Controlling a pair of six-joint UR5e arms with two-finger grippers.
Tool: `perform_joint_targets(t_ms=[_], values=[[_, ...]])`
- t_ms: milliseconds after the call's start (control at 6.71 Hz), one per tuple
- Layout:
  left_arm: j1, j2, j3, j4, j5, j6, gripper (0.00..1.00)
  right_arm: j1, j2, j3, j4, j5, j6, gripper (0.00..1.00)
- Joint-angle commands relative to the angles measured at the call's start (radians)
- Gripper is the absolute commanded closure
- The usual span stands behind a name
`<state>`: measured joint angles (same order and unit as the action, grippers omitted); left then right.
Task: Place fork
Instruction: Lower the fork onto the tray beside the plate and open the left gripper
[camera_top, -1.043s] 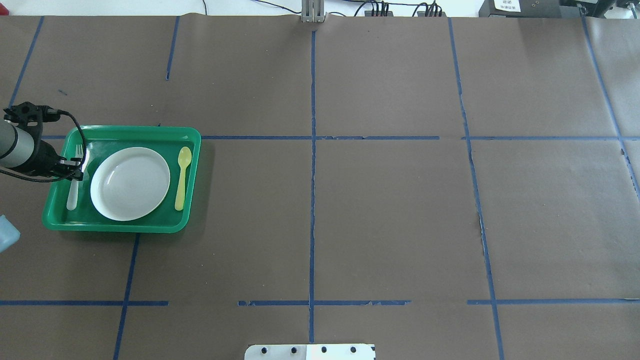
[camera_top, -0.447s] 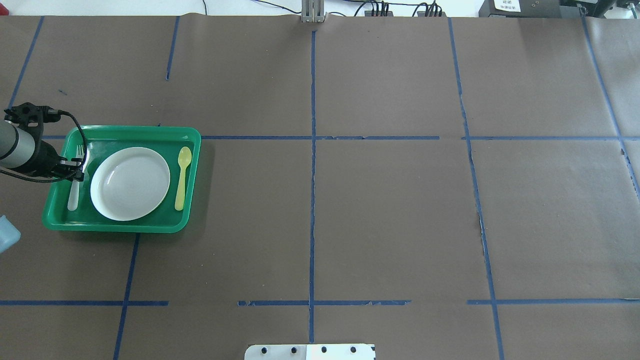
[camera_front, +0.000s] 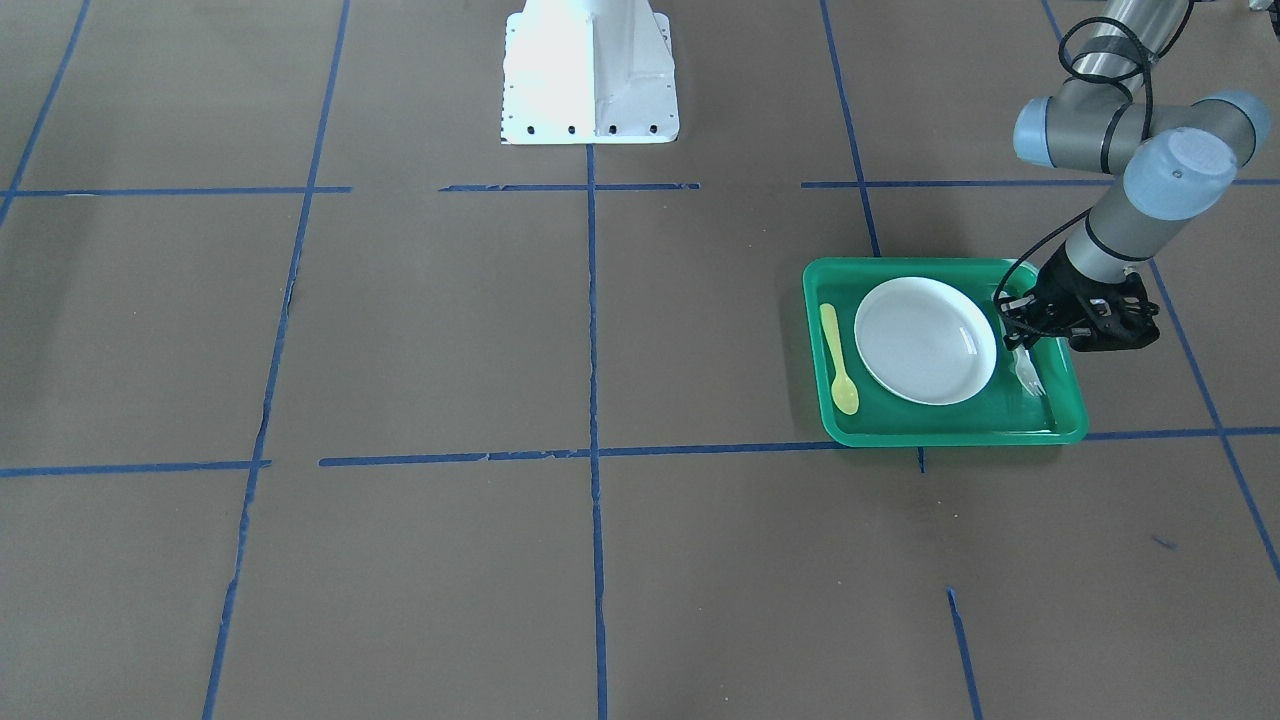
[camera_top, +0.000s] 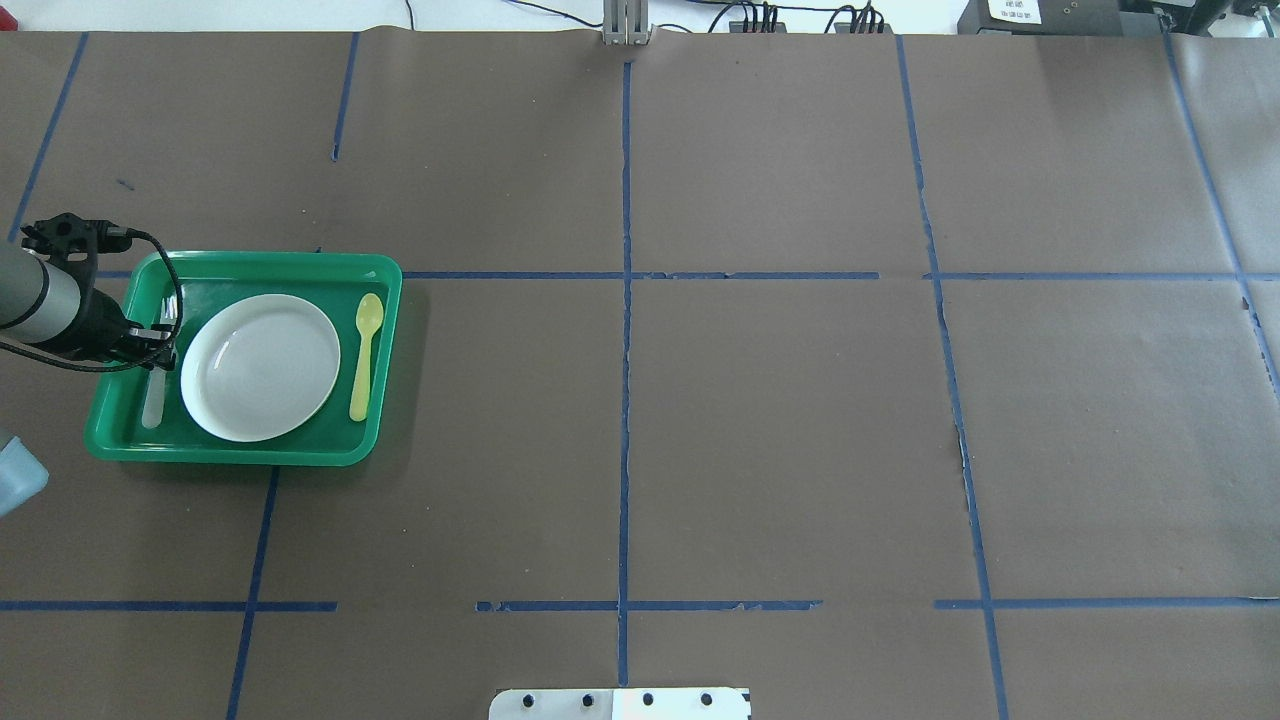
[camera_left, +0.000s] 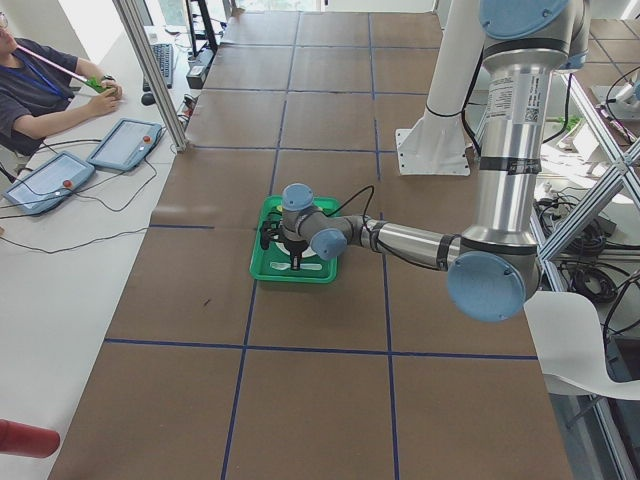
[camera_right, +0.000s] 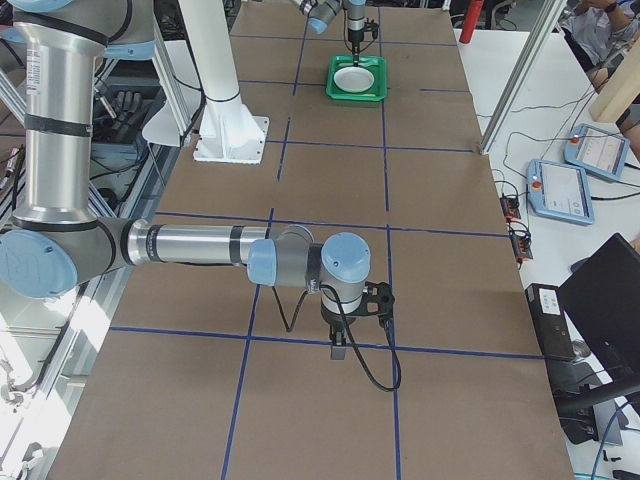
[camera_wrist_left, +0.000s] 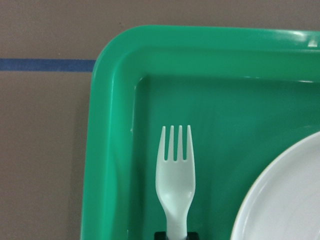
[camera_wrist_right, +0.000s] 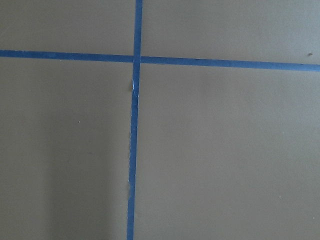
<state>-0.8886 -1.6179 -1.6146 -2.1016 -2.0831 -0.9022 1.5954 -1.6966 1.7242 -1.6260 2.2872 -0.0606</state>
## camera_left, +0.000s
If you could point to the aluminium frame post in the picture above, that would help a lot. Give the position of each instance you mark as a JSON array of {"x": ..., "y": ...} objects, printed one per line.
[{"x": 134, "y": 28}]

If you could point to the seated person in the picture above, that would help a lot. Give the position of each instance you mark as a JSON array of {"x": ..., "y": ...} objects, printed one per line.
[{"x": 36, "y": 92}]

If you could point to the blue teach pendant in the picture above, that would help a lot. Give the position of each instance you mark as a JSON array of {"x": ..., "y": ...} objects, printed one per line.
[
  {"x": 49, "y": 184},
  {"x": 126, "y": 145}
]

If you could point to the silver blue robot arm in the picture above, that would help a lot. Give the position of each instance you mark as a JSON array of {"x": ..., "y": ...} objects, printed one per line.
[{"x": 491, "y": 267}]

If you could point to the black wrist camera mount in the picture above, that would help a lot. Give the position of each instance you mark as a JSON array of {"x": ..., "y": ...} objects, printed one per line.
[{"x": 269, "y": 232}]

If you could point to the black computer mouse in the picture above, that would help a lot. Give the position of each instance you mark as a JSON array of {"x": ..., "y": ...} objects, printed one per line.
[{"x": 148, "y": 99}]

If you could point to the near blue teach pendant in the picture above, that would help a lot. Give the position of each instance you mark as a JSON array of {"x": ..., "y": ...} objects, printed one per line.
[{"x": 49, "y": 184}]

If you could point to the red cylinder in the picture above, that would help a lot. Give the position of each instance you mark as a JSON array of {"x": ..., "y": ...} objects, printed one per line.
[{"x": 26, "y": 440}]

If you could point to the white chair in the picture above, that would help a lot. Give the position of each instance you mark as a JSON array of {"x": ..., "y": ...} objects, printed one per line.
[{"x": 567, "y": 336}]

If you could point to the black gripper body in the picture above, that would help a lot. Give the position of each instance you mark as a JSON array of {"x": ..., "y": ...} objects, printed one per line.
[{"x": 295, "y": 247}]

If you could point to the white round plate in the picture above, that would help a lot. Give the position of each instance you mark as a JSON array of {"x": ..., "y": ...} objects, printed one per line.
[{"x": 306, "y": 253}]

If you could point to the black desktop box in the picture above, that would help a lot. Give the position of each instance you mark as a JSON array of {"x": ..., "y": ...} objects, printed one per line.
[{"x": 199, "y": 66}]

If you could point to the far blue teach pendant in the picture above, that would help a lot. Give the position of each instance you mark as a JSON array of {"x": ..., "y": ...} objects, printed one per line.
[{"x": 126, "y": 145}]

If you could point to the black keyboard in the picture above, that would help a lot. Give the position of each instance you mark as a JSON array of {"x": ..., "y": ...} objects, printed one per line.
[{"x": 164, "y": 57}]

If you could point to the green plastic tray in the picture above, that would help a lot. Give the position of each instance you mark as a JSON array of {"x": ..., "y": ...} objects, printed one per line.
[{"x": 260, "y": 260}]

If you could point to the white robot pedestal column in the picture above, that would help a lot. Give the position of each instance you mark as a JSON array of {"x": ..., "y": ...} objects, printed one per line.
[{"x": 435, "y": 145}]

